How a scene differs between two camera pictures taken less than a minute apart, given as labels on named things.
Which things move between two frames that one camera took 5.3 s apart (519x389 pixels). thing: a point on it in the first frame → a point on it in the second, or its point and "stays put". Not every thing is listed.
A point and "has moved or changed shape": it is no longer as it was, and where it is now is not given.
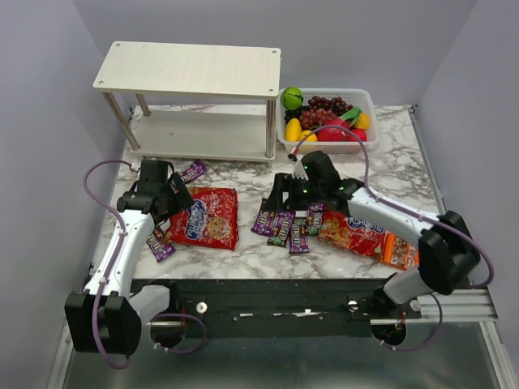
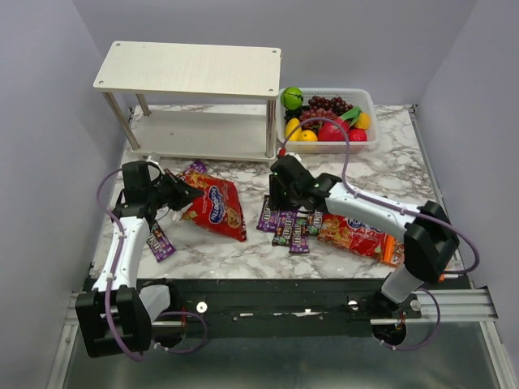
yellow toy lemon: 311,138 stays put
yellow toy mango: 293,130 stays put
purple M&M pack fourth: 315,218 stays put
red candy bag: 211,223 has moved or changed shape
